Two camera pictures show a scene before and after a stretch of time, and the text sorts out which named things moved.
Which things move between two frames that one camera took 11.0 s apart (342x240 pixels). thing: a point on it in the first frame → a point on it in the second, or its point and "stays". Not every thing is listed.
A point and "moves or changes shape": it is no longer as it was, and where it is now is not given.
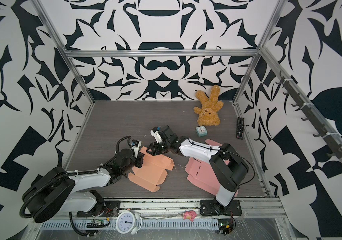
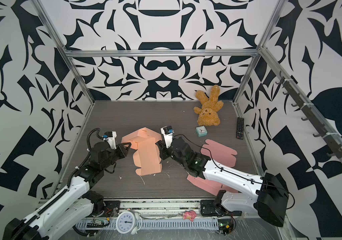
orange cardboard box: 153,172 moves or changes shape
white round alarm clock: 128,222 stays
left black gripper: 139,159 → 121,151
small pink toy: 190,214 stays
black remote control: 240,128 stays
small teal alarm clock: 201,131 stays
